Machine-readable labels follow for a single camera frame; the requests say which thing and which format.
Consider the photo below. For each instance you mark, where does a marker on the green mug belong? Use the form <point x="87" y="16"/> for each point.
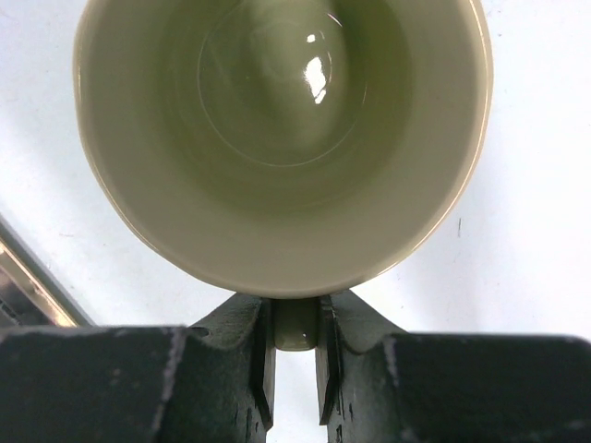
<point x="283" y="149"/>

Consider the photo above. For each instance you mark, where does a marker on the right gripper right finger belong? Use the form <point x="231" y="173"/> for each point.
<point x="379" y="383"/>

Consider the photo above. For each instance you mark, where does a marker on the right aluminium frame post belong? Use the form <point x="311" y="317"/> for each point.
<point x="30" y="294"/>

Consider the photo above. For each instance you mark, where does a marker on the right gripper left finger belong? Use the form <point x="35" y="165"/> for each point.
<point x="211" y="382"/>

